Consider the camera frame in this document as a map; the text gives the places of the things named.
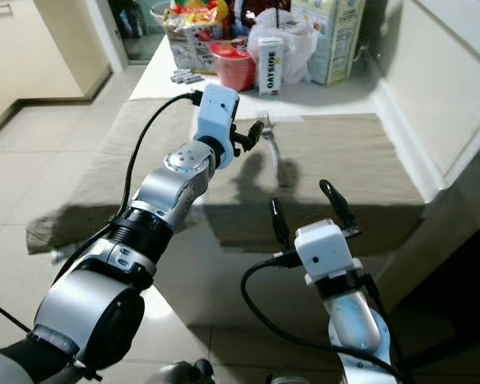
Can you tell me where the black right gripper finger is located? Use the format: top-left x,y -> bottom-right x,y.
270,197 -> 294,254
319,178 -> 362,240

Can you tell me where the silver metal fork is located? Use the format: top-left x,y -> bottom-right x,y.
258,112 -> 285,170

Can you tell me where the beige cloth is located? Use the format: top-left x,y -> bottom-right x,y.
196,112 -> 429,242
26,98 -> 193,255

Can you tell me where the red noodle cup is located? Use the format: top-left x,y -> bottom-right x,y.
210,42 -> 258,91

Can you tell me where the white oat milk carton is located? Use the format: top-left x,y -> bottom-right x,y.
258,36 -> 287,97

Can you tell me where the white kitchen island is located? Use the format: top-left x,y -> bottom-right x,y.
56,36 -> 465,321

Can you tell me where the small grey battery pack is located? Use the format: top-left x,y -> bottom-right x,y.
170,70 -> 202,86

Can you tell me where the white plastic bag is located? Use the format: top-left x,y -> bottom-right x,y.
246,8 -> 321,85

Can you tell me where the grey printed carton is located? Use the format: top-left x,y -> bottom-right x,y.
166,32 -> 217,74

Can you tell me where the green white cracker box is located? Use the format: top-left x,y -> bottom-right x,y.
290,0 -> 367,86

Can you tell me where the dark red snack bag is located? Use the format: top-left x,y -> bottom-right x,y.
228,0 -> 293,25

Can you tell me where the grey robot left foot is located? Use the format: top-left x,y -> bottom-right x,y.
148,360 -> 213,384

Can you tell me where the beige kitchen cabinet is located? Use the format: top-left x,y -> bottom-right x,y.
0,0 -> 113,141

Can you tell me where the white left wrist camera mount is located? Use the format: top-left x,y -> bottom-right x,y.
194,82 -> 242,167

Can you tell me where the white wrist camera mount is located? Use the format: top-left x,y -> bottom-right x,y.
194,82 -> 242,167
294,220 -> 362,287

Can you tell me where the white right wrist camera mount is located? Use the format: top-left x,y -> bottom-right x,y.
294,220 -> 362,287

